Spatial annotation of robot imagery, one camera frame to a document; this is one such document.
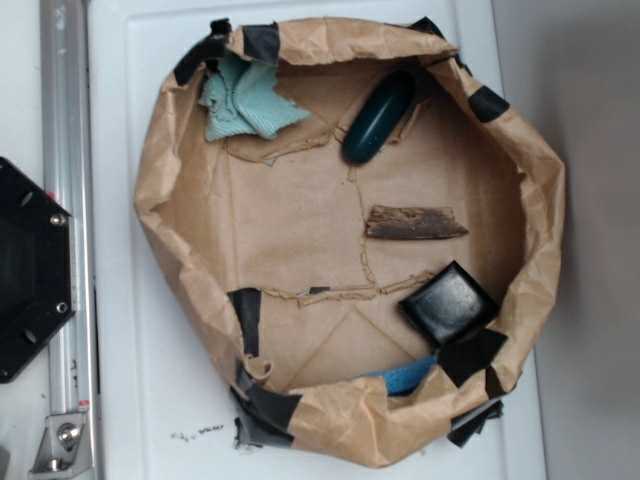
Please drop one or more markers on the dark teal oval case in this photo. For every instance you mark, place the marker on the dark teal oval case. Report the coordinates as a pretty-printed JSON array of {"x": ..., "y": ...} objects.
[{"x": 379, "y": 116}]

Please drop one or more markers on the black square block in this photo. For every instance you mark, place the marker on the black square block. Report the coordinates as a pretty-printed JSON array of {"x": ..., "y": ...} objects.
[{"x": 449, "y": 306}]

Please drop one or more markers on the metal corner bracket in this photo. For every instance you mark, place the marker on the metal corner bracket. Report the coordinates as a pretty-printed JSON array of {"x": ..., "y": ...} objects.
[{"x": 64, "y": 451}]

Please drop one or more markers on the light teal cloth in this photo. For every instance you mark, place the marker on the light teal cloth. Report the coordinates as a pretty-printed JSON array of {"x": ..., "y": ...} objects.
[{"x": 241, "y": 100}]

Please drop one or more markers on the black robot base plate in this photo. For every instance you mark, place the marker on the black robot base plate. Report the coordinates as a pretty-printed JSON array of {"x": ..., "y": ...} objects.
[{"x": 36, "y": 277}]

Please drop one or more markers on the brown paper bag bin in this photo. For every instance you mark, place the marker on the brown paper bag bin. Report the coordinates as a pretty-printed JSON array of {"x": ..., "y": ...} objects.
[{"x": 263, "y": 241}]

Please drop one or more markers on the blue perforated sponge cloth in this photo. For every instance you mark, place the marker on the blue perforated sponge cloth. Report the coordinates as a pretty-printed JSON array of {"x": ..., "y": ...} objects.
[{"x": 404, "y": 379}]

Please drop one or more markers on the aluminium extrusion rail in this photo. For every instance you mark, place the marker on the aluminium extrusion rail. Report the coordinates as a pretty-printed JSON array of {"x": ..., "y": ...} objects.
[{"x": 73, "y": 352}]

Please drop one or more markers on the brown bark wood piece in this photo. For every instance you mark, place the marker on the brown bark wood piece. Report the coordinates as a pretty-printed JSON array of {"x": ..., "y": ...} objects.
[{"x": 413, "y": 223}]

